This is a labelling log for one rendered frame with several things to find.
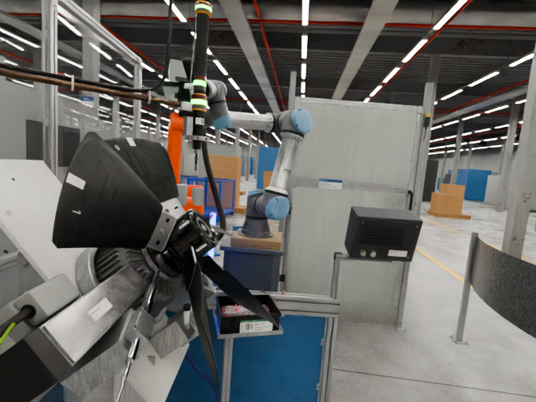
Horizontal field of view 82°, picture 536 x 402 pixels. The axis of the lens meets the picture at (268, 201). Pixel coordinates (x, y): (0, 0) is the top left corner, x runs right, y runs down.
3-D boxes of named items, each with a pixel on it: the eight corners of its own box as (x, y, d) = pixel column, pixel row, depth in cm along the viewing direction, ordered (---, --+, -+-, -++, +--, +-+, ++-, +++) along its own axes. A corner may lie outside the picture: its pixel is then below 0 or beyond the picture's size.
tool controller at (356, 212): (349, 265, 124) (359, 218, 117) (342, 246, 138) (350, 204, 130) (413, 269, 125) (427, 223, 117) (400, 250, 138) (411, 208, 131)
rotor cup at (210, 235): (140, 250, 72) (185, 218, 71) (151, 223, 85) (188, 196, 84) (182, 288, 77) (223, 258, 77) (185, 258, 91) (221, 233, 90)
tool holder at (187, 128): (183, 138, 81) (184, 100, 80) (174, 139, 87) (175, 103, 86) (214, 141, 86) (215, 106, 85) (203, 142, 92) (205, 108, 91)
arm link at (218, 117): (224, 128, 136) (218, 102, 133) (235, 126, 127) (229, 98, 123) (207, 132, 132) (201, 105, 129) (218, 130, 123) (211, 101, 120)
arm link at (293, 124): (270, 218, 156) (298, 116, 157) (287, 224, 143) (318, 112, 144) (250, 214, 149) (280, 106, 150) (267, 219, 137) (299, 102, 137)
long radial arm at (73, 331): (92, 289, 73) (130, 262, 72) (112, 314, 74) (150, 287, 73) (-22, 371, 44) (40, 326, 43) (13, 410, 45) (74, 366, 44)
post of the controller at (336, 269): (331, 299, 129) (336, 254, 126) (329, 296, 132) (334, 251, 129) (338, 299, 129) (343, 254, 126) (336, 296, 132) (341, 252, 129)
